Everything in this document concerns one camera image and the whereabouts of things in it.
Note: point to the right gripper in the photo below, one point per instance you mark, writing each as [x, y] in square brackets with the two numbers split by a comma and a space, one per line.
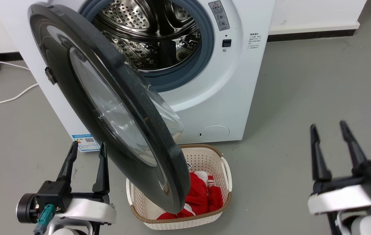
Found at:
[342, 197]

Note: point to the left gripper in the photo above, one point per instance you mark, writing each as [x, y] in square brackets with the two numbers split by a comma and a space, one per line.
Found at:
[84, 209]

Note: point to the black round washing machine door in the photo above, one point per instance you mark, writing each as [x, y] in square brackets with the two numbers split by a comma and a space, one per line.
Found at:
[87, 85]

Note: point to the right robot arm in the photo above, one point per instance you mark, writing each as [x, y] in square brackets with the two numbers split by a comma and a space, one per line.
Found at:
[368, 227]

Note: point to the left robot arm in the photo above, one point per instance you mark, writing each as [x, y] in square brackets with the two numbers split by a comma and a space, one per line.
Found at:
[64, 231]

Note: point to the black door hinge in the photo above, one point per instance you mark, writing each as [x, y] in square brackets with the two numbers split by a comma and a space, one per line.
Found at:
[50, 75]

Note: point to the white front-load washing machine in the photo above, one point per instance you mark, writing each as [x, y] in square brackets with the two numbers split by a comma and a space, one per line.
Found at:
[237, 85]

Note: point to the black door lock latch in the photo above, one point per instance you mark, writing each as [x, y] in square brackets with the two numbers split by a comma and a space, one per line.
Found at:
[226, 43]

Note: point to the grey rubber door gasket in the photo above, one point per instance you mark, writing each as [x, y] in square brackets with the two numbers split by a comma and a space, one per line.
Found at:
[207, 49]

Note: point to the blue energy label sticker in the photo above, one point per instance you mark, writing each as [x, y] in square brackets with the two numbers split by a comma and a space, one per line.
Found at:
[86, 143]

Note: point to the red and white garment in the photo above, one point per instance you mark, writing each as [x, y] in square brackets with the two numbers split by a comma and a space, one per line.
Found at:
[200, 195]

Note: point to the white woven laundry basket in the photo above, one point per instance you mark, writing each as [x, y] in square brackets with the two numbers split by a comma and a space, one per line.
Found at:
[205, 160]

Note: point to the round drain filter cover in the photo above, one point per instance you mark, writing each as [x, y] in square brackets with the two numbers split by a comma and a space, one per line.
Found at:
[214, 133]

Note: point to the small printed text label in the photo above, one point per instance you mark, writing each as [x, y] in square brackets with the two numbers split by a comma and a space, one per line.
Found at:
[254, 40]

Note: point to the stainless steel washer drum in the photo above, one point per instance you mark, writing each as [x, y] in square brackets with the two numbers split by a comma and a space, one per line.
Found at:
[153, 36]

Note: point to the grey warning label sticker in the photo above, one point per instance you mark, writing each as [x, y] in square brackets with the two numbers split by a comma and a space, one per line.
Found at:
[219, 14]

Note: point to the black wall baseboard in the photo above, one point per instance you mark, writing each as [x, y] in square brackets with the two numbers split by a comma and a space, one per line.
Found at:
[309, 35]

